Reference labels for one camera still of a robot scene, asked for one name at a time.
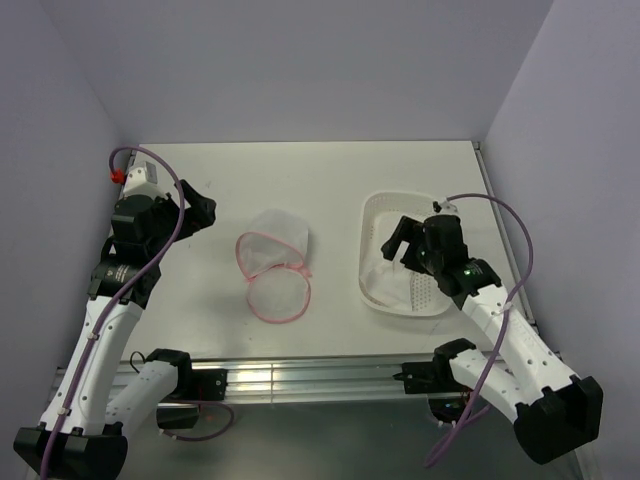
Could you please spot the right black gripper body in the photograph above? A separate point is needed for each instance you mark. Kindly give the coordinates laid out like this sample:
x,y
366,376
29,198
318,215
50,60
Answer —
x,y
433,259

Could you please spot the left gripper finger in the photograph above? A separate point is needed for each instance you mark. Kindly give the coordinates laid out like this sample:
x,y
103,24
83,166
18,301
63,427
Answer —
x,y
194,223
199,205

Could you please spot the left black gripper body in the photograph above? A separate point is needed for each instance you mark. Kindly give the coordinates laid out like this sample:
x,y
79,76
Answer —
x,y
167,213

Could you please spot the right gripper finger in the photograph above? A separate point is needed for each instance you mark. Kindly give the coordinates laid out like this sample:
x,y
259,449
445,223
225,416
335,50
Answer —
x,y
407,230
412,258

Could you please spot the white bra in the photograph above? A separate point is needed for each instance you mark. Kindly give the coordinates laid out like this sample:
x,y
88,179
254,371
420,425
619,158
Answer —
x,y
390,287

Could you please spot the white mesh laundry bag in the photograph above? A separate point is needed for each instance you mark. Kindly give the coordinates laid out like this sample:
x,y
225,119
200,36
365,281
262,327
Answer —
x,y
271,255

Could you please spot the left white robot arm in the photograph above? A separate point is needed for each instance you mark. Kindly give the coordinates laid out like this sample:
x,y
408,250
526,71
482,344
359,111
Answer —
x,y
84,433

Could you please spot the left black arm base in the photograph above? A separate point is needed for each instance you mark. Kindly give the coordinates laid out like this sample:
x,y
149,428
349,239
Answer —
x,y
204,384

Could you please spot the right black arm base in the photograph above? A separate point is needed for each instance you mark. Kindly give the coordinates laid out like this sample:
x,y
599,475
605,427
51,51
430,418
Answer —
x,y
446,398

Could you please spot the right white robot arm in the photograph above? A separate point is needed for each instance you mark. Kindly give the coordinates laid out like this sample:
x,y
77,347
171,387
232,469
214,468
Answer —
x,y
553,411

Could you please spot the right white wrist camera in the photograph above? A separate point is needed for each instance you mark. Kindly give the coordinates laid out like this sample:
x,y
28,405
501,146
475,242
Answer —
x,y
444,206

